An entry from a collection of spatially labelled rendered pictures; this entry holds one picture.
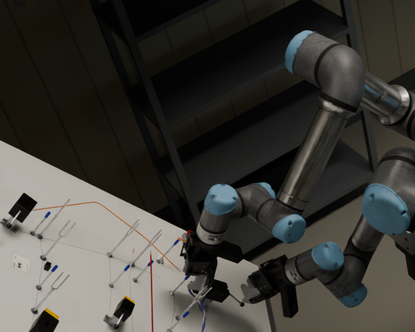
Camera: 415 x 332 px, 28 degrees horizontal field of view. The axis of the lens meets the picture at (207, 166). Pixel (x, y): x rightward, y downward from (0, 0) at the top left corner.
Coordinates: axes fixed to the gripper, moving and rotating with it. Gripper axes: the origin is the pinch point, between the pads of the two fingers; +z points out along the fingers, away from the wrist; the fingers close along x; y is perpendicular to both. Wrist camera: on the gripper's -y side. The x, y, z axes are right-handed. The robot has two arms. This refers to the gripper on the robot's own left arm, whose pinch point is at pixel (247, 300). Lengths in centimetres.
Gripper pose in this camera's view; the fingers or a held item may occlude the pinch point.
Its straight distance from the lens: 237.9
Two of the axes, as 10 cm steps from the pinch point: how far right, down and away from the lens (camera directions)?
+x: -5.4, 3.8, -7.5
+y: -5.5, -8.3, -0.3
